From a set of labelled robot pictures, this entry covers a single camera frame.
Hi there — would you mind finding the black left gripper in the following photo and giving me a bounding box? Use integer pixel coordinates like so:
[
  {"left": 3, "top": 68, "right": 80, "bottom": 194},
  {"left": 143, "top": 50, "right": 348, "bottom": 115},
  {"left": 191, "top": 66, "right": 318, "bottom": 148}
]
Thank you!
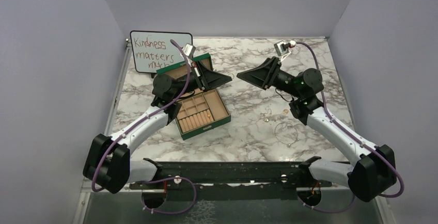
[{"left": 171, "top": 60, "right": 232, "bottom": 100}]

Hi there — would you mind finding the silver chain necklace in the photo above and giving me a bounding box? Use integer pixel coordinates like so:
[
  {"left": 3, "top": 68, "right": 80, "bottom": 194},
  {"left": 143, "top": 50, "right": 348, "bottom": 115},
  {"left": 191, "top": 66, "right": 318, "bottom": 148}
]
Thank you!
[{"left": 273, "top": 122, "right": 300, "bottom": 147}]

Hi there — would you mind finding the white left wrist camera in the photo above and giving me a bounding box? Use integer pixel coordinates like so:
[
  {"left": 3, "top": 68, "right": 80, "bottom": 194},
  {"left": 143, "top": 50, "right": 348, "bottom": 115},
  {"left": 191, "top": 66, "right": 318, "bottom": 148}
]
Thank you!
[{"left": 183, "top": 43, "right": 196, "bottom": 59}]

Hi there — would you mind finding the whiteboard with red writing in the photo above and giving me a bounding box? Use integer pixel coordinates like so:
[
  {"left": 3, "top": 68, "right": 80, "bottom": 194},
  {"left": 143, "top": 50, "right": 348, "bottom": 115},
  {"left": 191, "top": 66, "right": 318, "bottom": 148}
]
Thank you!
[{"left": 130, "top": 30, "right": 193, "bottom": 73}]

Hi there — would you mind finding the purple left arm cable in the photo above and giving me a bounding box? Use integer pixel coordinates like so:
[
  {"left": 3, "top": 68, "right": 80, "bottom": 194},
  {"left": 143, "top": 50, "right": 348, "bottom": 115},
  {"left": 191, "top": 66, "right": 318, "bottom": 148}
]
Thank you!
[{"left": 90, "top": 39, "right": 198, "bottom": 216}]

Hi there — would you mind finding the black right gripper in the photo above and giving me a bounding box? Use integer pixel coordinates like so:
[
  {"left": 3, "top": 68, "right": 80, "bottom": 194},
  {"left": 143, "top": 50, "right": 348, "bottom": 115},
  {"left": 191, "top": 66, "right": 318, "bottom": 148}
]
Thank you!
[{"left": 237, "top": 56, "right": 302, "bottom": 99}]

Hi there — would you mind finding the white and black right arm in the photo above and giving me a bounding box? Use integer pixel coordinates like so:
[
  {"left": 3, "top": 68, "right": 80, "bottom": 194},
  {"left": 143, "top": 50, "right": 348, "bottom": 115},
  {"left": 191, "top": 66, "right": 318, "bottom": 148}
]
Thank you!
[{"left": 237, "top": 57, "right": 398, "bottom": 202}]

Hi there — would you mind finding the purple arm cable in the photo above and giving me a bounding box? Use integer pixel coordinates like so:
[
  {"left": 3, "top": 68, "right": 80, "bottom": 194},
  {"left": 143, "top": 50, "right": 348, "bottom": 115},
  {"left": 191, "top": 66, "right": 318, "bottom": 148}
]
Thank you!
[
  {"left": 90, "top": 39, "right": 198, "bottom": 216},
  {"left": 294, "top": 41, "right": 405, "bottom": 214}
]

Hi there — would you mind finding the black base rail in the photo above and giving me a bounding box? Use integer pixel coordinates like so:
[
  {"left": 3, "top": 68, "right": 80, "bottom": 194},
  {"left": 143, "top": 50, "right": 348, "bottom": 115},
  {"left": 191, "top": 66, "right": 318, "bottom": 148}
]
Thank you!
[{"left": 128, "top": 162, "right": 332, "bottom": 201}]

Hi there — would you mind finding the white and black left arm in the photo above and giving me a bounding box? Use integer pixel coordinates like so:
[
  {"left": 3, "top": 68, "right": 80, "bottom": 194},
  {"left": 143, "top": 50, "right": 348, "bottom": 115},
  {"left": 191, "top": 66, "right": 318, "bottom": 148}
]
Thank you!
[{"left": 83, "top": 61, "right": 232, "bottom": 194}]

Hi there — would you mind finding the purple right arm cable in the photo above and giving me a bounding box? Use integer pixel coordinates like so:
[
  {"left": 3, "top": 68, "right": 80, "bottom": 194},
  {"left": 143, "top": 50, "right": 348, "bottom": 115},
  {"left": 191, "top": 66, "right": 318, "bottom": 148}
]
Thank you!
[{"left": 294, "top": 41, "right": 405, "bottom": 214}]

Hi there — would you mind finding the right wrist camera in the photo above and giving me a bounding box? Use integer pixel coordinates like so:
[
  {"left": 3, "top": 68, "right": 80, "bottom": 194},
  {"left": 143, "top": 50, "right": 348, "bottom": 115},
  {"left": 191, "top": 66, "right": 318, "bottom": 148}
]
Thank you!
[{"left": 274, "top": 40, "right": 296, "bottom": 56}]

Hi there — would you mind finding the green jewelry box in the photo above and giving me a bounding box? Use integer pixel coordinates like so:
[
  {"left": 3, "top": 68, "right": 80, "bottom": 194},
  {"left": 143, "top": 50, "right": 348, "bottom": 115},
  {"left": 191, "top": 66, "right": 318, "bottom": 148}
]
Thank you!
[{"left": 152, "top": 53, "right": 231, "bottom": 140}]

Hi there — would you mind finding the small gold earring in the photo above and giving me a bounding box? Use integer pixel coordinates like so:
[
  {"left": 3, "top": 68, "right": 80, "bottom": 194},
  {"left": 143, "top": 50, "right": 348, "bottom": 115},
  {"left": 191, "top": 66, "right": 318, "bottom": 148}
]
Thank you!
[{"left": 260, "top": 108, "right": 272, "bottom": 122}]

